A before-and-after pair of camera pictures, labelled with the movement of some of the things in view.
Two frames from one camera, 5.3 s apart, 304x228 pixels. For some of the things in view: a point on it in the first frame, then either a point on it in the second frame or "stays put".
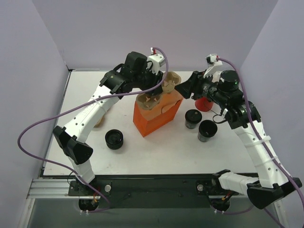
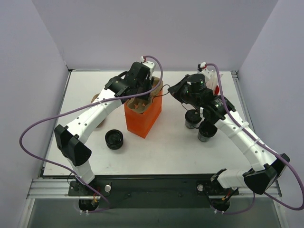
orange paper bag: [147, 120] to [139, 124]
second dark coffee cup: [207, 128] stays put
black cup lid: [193, 116] stays put
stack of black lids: [114, 139] stays put
